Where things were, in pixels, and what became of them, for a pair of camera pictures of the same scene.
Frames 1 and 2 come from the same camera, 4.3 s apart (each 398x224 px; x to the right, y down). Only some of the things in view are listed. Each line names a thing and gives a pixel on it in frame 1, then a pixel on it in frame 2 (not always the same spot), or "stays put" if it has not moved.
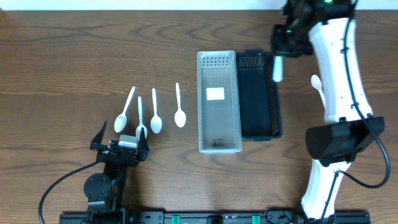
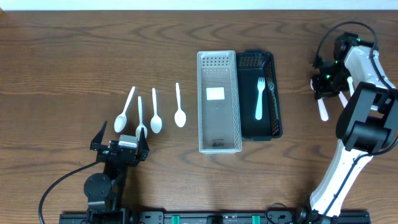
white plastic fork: x=278 y=68 -> x=261 y=85
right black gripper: x=278 y=48 -> x=322 y=89
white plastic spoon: x=120 y=121 stays put
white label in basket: x=217 y=93 stays put
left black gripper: x=116 y=157 stays put
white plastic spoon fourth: x=180 y=116 stays put
